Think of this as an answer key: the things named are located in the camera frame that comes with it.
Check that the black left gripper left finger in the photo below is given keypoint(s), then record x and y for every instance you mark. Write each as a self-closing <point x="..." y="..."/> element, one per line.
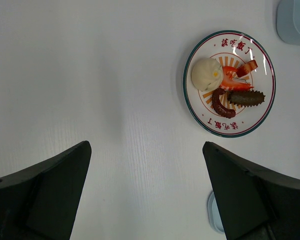
<point x="40" y="202"/>

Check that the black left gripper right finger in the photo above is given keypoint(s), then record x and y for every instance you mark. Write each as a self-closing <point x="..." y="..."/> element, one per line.
<point x="254" y="202"/>

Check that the dark red sausage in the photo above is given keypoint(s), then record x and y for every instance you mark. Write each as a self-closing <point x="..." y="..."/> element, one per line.
<point x="218" y="107"/>

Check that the dark sea cucumber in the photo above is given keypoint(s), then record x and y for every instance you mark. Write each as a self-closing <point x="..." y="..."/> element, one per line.
<point x="249" y="98"/>

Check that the red shrimp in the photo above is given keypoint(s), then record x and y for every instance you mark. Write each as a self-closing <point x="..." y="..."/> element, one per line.
<point x="228" y="84"/>

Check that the red braised meat slice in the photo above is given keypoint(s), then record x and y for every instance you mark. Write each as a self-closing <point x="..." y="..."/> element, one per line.
<point x="246" y="68"/>

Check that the light blue lunch box lid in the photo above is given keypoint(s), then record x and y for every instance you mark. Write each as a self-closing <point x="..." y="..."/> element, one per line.
<point x="214" y="217"/>

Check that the light blue lunch box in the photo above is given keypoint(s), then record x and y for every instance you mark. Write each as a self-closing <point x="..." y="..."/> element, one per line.
<point x="288" y="21"/>

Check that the white steamed bun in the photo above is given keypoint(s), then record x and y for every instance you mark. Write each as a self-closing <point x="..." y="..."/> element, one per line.
<point x="207" y="74"/>

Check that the round printed ceramic plate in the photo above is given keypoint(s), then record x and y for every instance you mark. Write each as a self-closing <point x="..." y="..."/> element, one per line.
<point x="230" y="48"/>

